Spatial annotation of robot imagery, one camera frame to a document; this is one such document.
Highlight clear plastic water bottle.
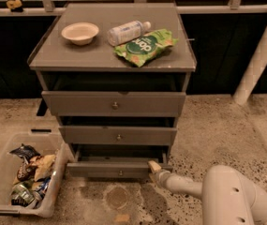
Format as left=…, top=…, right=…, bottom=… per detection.
left=107, top=21, right=152, bottom=46

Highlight dark blue snack bag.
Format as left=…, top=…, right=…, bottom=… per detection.
left=10, top=143, right=39, bottom=160

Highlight blue soda can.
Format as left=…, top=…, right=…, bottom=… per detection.
left=33, top=177, right=51, bottom=202

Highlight brown snack bag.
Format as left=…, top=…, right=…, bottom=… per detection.
left=17, top=163, right=37, bottom=181

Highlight grey top drawer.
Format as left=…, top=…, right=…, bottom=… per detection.
left=42, top=91, right=185, bottom=117

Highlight clear plastic bin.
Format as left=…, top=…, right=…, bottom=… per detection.
left=0, top=133, right=67, bottom=218

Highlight grey bottom drawer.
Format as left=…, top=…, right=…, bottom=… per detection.
left=67, top=144, right=172, bottom=179

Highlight yellow black toy figure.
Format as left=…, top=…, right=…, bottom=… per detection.
left=7, top=0, right=23, bottom=12

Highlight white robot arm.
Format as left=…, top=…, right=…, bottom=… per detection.
left=148, top=160, right=267, bottom=225

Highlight grey drawer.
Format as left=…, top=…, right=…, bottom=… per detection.
left=42, top=91, right=185, bottom=117
left=59, top=126, right=177, bottom=145
left=67, top=144, right=172, bottom=179

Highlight green snack bag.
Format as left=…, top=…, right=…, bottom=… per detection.
left=113, top=29, right=178, bottom=68

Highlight grey drawer cabinet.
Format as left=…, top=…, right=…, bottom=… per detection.
left=27, top=2, right=198, bottom=161

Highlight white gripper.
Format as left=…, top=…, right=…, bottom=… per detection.
left=148, top=160, right=193, bottom=193

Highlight white paper bowl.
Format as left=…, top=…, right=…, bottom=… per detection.
left=61, top=22, right=99, bottom=46

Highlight green soda can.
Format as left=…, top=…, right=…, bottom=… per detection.
left=11, top=183, right=35, bottom=207

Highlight grey middle drawer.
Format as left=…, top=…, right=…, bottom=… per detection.
left=59, top=126, right=177, bottom=145

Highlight white diagonal pillar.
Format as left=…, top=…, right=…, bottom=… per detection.
left=233, top=26, right=267, bottom=105

